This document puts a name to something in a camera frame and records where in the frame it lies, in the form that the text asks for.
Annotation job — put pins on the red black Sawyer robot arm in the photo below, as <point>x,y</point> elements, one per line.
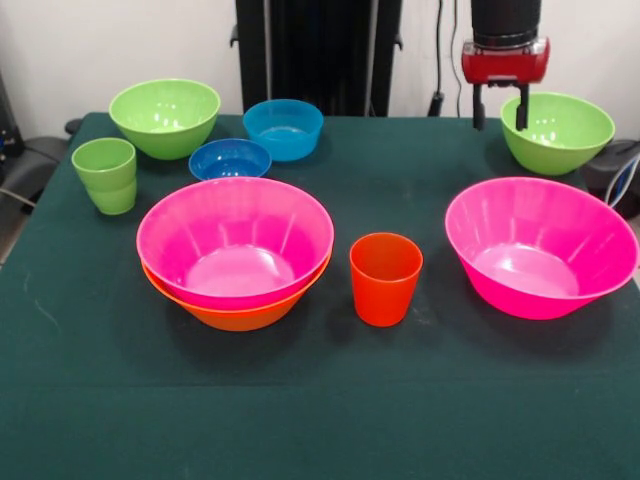
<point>505,20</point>

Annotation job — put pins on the orange plastic bowl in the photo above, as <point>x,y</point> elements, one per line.
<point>240,317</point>

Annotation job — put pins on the dark green tablecloth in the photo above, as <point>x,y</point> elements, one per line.
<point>320,400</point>

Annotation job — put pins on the red plastic cup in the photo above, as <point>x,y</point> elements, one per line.
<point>385,295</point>

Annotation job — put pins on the light blue plastic bowl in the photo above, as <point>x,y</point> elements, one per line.
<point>282,125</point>

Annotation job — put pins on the dark blue plastic bowl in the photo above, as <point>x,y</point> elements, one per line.
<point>227,160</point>

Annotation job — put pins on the green plastic bowl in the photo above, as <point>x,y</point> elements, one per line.
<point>560,145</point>
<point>165,110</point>

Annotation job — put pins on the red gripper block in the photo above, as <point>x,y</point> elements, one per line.
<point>505,65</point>

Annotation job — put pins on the green plastic cup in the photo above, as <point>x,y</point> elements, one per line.
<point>102,175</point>

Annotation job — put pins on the pink plastic bowl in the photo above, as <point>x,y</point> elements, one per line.
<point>235,240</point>
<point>540,240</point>

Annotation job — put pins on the black office chair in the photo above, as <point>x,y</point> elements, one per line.
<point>35,165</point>
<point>600,175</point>

